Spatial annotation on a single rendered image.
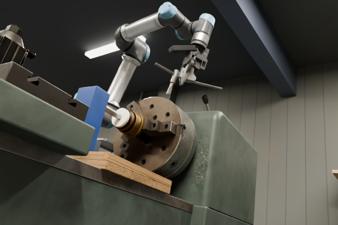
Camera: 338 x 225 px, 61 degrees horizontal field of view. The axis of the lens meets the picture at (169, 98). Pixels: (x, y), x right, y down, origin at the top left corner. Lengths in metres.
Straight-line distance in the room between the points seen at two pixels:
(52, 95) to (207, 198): 0.71
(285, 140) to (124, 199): 3.41
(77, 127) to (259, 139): 3.71
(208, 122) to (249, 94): 3.36
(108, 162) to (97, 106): 0.22
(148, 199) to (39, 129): 0.44
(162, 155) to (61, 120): 0.55
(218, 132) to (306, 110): 3.03
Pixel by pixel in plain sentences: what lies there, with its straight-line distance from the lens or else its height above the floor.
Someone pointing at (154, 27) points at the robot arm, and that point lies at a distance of 1.41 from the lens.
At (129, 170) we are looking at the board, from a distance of 0.76.
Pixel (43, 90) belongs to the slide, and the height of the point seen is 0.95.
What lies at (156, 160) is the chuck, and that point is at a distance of 1.04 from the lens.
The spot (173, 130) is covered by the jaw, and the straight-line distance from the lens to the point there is 1.02.
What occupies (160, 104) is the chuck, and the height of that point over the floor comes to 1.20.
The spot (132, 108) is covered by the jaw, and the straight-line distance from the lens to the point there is 1.12.
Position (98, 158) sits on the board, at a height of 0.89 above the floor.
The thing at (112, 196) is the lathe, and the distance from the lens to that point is 0.75.
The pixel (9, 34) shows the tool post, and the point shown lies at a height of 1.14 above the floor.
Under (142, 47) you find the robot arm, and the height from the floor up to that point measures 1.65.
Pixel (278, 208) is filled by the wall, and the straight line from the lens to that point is 3.88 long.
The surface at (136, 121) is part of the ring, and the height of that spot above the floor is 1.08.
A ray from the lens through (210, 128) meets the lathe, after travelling 1.16.
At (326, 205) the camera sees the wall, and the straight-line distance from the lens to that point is 3.77.
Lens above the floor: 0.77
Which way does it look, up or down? 24 degrees up
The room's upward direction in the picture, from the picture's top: 12 degrees clockwise
